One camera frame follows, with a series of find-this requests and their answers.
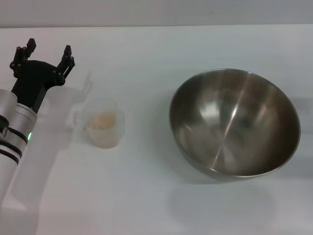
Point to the white rice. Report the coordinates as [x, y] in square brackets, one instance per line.
[102, 121]

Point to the stainless steel mixing bowl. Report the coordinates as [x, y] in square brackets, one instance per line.
[234, 122]

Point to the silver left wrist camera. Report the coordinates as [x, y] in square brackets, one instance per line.
[7, 102]

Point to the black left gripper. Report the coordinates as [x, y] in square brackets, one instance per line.
[34, 76]

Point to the clear plastic measuring cup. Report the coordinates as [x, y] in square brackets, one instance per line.
[105, 137]

